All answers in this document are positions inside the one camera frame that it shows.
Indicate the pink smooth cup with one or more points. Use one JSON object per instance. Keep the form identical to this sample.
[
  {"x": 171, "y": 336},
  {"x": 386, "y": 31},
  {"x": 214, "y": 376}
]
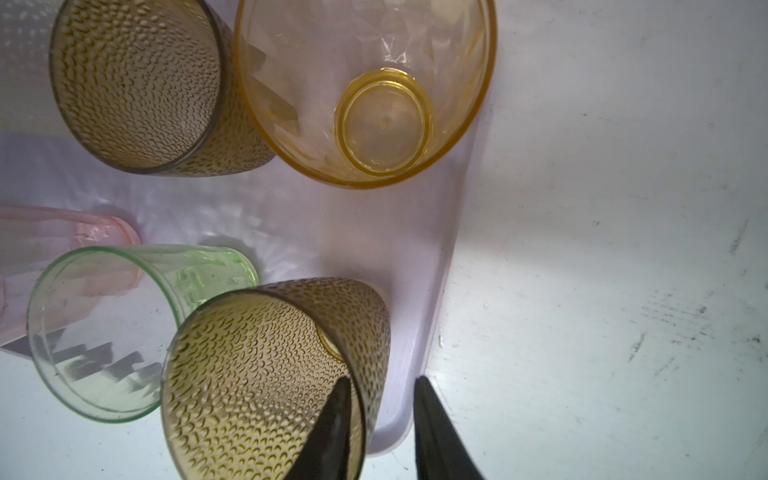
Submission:
[{"x": 32, "y": 238}]

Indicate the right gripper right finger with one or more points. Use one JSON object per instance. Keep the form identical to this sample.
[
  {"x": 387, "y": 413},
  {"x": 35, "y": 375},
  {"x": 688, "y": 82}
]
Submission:
[{"x": 439, "y": 451}]

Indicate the brown textured cup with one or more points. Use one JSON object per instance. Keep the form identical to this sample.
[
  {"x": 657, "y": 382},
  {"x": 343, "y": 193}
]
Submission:
[
  {"x": 249, "y": 371},
  {"x": 150, "y": 88}
]

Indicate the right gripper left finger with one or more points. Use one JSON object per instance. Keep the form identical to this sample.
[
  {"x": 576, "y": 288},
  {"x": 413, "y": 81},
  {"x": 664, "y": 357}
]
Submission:
[{"x": 326, "y": 450}]

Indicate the yellow smooth cup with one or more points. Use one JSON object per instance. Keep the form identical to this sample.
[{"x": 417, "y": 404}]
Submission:
[{"x": 364, "y": 94}]

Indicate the pale green textured cup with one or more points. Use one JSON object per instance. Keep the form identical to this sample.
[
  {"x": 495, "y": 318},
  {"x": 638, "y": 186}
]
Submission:
[{"x": 27, "y": 100}]

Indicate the brown textured cup front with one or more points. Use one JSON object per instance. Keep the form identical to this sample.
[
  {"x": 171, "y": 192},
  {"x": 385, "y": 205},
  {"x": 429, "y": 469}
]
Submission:
[{"x": 150, "y": 88}]

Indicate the brown textured cup back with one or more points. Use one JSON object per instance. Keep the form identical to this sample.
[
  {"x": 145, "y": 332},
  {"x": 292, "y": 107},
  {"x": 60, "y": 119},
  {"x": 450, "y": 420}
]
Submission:
[{"x": 249, "y": 371}]

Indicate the lilac plastic tray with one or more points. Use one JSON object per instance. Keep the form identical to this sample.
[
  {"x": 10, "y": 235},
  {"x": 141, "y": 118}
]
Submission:
[{"x": 399, "y": 239}]

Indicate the green smooth cup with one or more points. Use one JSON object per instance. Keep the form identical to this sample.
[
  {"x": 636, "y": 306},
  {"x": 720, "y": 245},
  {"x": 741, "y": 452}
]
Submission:
[{"x": 100, "y": 320}]

